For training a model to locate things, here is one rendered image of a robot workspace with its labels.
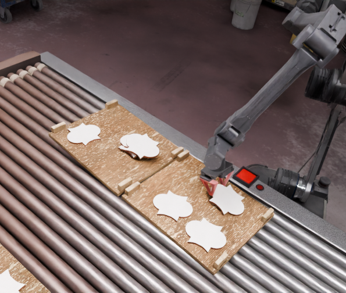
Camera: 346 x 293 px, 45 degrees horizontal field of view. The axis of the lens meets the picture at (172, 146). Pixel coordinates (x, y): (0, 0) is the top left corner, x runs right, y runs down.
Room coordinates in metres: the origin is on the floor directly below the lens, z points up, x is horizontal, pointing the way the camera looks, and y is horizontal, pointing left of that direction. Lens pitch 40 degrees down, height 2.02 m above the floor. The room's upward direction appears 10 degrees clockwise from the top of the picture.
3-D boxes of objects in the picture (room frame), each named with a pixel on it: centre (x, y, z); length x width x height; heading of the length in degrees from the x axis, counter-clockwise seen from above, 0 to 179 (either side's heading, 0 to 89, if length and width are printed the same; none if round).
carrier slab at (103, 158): (1.24, 0.22, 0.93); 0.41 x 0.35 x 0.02; 53
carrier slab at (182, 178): (1.00, -0.13, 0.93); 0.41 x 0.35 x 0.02; 54
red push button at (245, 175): (1.19, -0.30, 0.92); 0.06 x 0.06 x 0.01; 58
